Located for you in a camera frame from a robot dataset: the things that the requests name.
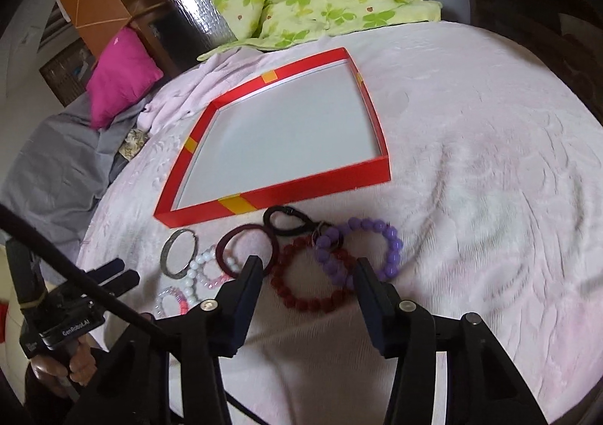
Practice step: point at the silver foil mat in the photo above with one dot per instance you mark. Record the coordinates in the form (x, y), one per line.
(205, 28)

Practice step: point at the person's left hand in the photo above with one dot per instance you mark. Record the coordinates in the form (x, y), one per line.
(80, 370)

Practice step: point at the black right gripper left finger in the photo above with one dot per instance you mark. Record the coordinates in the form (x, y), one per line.
(228, 324)

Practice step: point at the red fabric item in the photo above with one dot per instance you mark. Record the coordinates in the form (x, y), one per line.
(3, 318)

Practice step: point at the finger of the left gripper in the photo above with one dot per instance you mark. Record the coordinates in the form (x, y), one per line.
(106, 271)
(122, 283)

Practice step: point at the silver bangle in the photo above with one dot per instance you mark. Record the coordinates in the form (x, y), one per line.
(166, 250)

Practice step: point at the magenta pillow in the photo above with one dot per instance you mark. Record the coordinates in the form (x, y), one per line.
(124, 74)

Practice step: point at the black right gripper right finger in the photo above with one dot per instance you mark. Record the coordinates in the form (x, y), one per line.
(377, 308)

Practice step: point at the red box lid tray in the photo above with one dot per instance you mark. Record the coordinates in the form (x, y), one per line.
(301, 131)

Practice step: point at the grey blanket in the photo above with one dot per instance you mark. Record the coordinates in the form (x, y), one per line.
(64, 169)

